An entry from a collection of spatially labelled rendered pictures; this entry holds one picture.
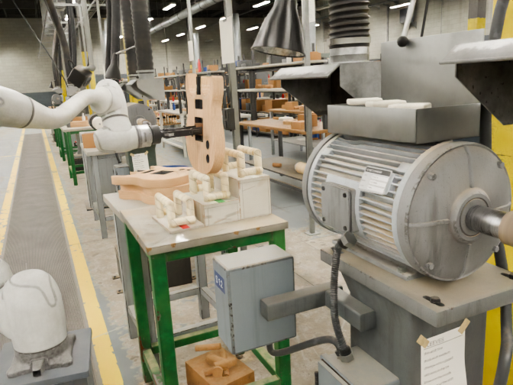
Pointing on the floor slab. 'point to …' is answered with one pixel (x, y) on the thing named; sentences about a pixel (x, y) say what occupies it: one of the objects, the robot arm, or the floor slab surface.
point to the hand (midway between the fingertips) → (198, 129)
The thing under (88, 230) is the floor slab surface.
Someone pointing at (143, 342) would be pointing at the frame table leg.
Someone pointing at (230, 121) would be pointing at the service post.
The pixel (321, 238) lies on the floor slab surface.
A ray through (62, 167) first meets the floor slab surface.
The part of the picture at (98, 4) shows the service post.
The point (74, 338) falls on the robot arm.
